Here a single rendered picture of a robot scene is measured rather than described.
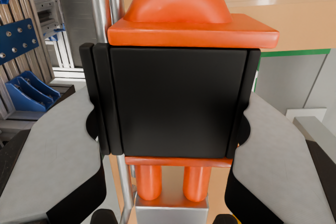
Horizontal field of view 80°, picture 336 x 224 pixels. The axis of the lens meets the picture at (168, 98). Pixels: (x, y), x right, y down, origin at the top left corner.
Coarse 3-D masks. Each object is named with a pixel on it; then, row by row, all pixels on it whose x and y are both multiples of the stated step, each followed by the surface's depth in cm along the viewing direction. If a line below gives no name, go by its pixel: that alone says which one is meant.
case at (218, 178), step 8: (112, 160) 61; (112, 168) 62; (216, 168) 61; (224, 168) 61; (216, 176) 63; (224, 176) 62; (120, 184) 66; (208, 184) 65; (216, 184) 65; (224, 184) 64; (120, 192) 68; (208, 192) 67; (216, 192) 67; (224, 192) 66; (120, 200) 71; (208, 200) 69; (216, 200) 69; (120, 208) 73; (216, 208) 71; (224, 208) 71; (208, 216) 74
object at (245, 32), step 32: (128, 32) 9; (160, 32) 9; (192, 32) 8; (224, 32) 8; (256, 32) 8; (128, 64) 9; (160, 64) 9; (192, 64) 9; (224, 64) 9; (256, 64) 9; (128, 96) 10; (160, 96) 10; (192, 96) 10; (224, 96) 10; (128, 128) 11; (160, 128) 11; (192, 128) 11; (224, 128) 11; (128, 160) 12; (160, 160) 12; (192, 160) 12; (224, 160) 12
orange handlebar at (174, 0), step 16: (144, 0) 9; (160, 0) 9; (176, 0) 9; (192, 0) 9; (208, 0) 9; (128, 16) 10; (144, 16) 10; (160, 16) 10; (176, 16) 10; (192, 16) 10; (208, 16) 9; (224, 16) 10; (144, 176) 15; (160, 176) 16; (192, 176) 15; (208, 176) 16; (144, 192) 16; (160, 192) 17; (192, 192) 16
